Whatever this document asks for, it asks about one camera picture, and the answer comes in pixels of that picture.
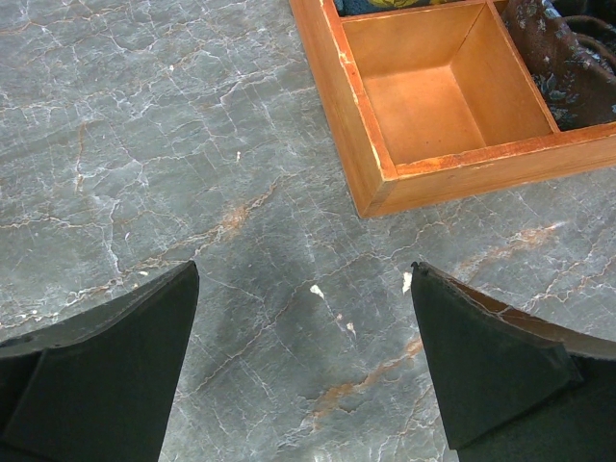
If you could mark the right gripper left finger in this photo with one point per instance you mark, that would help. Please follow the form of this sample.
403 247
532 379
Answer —
99 386

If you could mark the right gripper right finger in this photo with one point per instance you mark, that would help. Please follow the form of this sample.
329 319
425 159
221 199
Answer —
510 386

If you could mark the orange compartment tray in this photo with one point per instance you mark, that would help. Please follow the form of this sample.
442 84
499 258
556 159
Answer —
432 104

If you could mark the black rolled sock front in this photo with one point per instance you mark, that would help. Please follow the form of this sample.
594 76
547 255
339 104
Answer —
568 48

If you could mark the blue yellow rolled sock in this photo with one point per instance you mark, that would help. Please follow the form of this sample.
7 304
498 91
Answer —
358 7

